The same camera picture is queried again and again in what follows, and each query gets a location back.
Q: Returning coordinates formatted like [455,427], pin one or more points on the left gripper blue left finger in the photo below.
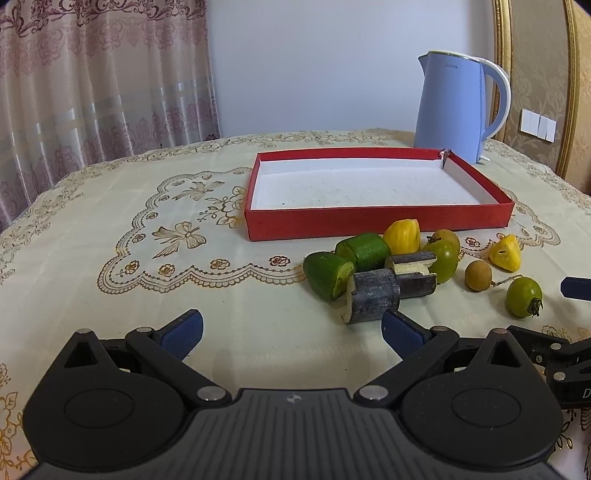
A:
[180,336]

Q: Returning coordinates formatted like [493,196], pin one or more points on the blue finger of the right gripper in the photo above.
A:
[576,288]

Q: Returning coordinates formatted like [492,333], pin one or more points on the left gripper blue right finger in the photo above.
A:
[402,334]

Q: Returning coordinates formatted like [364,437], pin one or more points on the green tomato with stem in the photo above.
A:
[524,298]

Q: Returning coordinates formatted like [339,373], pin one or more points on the dark eggplant piece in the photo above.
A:
[370,294]
[413,273]

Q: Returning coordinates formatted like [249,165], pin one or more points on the yellow fruit piece small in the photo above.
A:
[506,254]

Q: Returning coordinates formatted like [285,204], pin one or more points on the green cucumber piece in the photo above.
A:
[328,274]
[368,251]

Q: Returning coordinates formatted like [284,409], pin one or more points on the green tomato back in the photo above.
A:
[447,259]

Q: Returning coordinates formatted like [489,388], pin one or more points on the brown longan front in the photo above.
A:
[478,276]

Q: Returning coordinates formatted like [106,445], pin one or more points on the brown longan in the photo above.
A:
[478,276]
[446,235]

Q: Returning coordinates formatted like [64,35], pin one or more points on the yellow fruit piece large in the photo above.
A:
[403,237]

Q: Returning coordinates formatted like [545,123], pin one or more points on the brown longan back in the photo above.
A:
[446,235]

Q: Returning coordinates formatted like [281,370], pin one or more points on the red shallow cardboard box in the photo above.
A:
[344,191]

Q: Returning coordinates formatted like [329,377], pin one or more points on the blue electric kettle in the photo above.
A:
[453,108]

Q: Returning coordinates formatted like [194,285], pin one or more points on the gold padded headboard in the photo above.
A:
[544,47]

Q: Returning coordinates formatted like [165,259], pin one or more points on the pink patterned curtain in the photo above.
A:
[84,82]

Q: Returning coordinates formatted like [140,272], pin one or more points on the white wall switch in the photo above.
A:
[538,126]

